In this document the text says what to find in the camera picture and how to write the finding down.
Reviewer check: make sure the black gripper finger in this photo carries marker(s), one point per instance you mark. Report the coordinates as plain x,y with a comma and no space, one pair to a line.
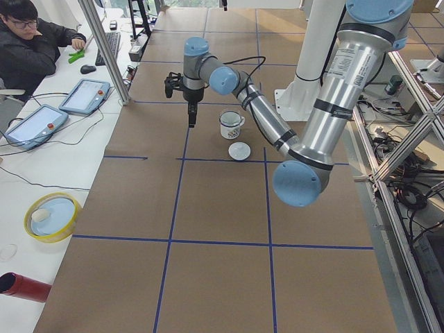
192,114

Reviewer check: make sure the white enamel mug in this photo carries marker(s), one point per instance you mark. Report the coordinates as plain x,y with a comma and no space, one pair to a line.
230,124

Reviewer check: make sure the white mug lid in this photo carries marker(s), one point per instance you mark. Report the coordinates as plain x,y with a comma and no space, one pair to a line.
239,151

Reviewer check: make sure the upper teach pendant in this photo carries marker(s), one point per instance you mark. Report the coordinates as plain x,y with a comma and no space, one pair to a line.
85,97

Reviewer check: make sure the teach pendant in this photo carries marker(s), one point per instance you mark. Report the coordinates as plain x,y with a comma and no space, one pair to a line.
85,97
36,128

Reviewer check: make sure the black computer mouse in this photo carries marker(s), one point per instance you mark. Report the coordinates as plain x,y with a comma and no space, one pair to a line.
87,69

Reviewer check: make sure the green plastic tool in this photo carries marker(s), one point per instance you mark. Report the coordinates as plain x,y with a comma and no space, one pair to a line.
76,56

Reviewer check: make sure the lower teach pendant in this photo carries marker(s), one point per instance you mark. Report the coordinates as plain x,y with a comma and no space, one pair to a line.
36,128

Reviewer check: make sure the person in black jacket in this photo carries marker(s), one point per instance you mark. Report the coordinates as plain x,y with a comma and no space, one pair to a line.
30,46

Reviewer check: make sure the yellow tape roll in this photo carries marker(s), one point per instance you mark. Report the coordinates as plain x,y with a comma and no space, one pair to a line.
52,218

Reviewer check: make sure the clear petri dish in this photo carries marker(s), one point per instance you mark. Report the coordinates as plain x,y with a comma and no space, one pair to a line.
8,252

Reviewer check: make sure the red cylinder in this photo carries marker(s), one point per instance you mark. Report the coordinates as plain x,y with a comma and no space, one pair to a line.
19,286

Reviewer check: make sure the aluminium frame post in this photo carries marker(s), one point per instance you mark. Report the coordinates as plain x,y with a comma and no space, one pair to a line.
94,22

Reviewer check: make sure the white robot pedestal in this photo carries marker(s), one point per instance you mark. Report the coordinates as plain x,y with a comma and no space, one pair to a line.
318,48

